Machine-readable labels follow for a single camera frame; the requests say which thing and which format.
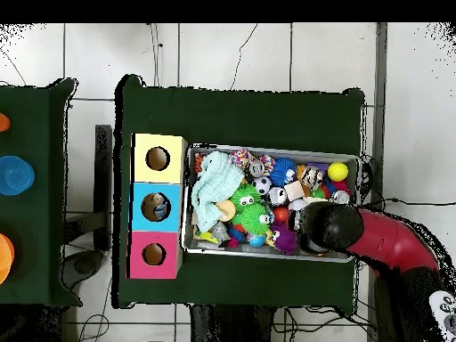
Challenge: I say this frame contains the wooden box with three holes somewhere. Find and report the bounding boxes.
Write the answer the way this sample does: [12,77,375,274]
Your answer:
[126,133,189,281]

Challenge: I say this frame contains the mint green cloth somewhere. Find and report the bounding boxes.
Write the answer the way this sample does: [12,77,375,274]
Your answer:
[191,151,248,233]

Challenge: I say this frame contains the small soccer ball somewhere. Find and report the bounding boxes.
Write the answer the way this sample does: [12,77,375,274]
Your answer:
[252,175,273,196]

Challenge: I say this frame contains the green fuzzy toy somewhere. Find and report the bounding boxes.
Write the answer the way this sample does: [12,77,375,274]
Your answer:
[232,203,273,236]

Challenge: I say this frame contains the blue fuzzy toy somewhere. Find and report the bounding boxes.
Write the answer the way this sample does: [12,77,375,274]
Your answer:
[269,157,297,188]

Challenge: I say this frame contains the dark green table cloth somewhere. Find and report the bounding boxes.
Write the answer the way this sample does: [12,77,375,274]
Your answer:
[113,74,366,316]
[0,77,83,308]

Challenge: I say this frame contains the purple spiky toy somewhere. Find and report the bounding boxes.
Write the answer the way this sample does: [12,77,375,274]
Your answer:
[269,222,299,256]

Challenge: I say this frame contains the yellow ball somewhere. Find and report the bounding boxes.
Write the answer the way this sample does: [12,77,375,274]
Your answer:
[327,161,349,183]

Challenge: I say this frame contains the black flat panel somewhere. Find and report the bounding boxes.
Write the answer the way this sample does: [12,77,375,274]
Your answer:
[94,124,114,252]

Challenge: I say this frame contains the blue plastic cup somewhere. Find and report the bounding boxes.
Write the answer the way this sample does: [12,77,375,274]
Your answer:
[0,155,36,197]

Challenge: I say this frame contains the shallow wire mesh bin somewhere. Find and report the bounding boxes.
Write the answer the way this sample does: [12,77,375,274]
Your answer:
[180,142,361,264]

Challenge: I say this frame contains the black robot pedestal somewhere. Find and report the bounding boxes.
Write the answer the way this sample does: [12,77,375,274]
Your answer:
[190,305,275,342]

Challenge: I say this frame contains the black cable bundle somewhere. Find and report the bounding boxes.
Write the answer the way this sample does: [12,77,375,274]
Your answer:
[272,305,379,342]

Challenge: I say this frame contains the black power cable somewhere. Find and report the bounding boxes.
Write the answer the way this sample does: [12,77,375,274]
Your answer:
[362,197,456,211]

